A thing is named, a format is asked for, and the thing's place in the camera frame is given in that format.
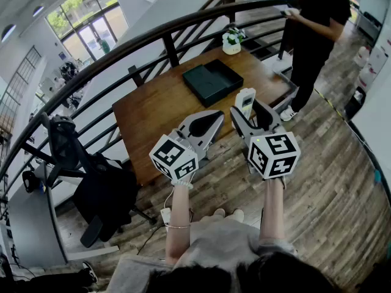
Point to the person's light shoe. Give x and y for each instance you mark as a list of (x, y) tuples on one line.
[(219, 213), (238, 215)]

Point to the white pot of artificial flowers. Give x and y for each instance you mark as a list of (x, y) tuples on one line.
[(231, 47)]

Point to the black office chair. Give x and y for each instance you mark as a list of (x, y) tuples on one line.
[(104, 188)]

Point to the clear plastic bin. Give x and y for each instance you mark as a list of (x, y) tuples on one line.
[(288, 85)]

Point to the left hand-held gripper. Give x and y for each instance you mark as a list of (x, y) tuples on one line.
[(174, 157)]

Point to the dark metal railing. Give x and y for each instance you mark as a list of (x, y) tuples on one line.
[(171, 50)]

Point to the white power strip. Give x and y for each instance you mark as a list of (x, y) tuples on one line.
[(165, 217)]

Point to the person's grey shirt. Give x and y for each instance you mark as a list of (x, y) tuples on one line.
[(220, 243)]

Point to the black and white sneaker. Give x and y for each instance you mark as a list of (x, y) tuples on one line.
[(90, 272)]

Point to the grey desk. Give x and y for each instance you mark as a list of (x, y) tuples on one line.
[(33, 224)]

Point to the white water dispenser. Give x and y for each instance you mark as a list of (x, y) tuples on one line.
[(374, 69)]

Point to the person's left forearm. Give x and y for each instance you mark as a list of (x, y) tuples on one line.
[(178, 212)]

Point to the glass entrance door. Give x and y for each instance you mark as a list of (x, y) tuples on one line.
[(94, 35)]

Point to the person's right forearm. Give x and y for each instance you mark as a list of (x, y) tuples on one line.
[(272, 209)]

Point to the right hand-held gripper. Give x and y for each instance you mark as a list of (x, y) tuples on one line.
[(273, 156)]

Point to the dark green box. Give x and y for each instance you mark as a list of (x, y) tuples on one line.
[(210, 82)]

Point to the white remote control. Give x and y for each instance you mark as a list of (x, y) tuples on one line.
[(245, 99)]

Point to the black waste bin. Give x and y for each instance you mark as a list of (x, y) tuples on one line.
[(354, 104)]

